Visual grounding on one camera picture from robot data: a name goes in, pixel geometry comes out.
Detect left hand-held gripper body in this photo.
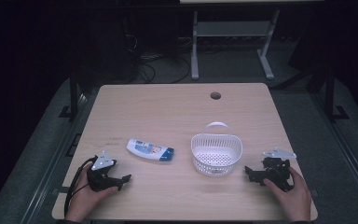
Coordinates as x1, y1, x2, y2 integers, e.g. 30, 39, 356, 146
87, 150, 119, 192

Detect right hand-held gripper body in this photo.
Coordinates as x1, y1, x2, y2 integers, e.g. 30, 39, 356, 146
261, 147, 297, 192

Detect white tube with blue cap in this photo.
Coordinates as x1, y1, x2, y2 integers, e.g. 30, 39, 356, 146
126, 137, 175, 162

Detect white plastic basket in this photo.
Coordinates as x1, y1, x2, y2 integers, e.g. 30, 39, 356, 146
189, 120, 243, 178

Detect person's left hand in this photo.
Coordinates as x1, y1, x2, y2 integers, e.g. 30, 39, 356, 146
64, 163, 119, 224

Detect person's right hand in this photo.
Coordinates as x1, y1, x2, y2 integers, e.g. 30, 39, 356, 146
262, 167, 312, 223

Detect grey metal stand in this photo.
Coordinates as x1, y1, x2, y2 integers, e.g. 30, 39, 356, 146
190, 8, 281, 81

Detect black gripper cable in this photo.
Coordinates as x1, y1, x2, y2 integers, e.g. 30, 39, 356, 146
62, 156, 98, 217

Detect black metal post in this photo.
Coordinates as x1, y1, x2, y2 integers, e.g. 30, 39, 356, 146
324, 66, 337, 123
68, 70, 79, 121

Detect black floor cables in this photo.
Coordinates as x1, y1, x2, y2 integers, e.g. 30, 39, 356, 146
135, 53, 192, 85

